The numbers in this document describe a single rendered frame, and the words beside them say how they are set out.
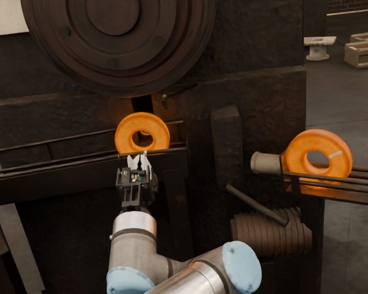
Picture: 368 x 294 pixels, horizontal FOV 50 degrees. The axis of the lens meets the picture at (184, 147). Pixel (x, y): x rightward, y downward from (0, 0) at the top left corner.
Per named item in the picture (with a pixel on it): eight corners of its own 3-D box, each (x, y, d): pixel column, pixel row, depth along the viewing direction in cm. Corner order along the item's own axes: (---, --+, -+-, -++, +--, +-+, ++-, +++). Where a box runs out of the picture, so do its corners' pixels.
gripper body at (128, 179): (150, 162, 88) (148, 205, 80) (156, 187, 94) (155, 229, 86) (116, 165, 89) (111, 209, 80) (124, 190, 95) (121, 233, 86)
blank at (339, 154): (312, 191, 105) (308, 198, 103) (279, 143, 105) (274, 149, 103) (365, 171, 94) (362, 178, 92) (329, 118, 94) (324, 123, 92)
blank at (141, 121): (106, 128, 115) (103, 132, 112) (151, 102, 111) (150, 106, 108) (135, 168, 121) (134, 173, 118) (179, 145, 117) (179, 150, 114)
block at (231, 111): (215, 174, 127) (208, 104, 116) (240, 172, 126) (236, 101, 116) (218, 192, 117) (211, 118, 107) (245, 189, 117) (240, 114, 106)
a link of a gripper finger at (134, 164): (136, 142, 96) (134, 169, 90) (141, 158, 101) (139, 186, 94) (124, 143, 97) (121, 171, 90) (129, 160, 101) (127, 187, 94)
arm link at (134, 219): (159, 250, 83) (114, 254, 83) (159, 230, 86) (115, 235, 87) (152, 226, 77) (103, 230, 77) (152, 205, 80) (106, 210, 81)
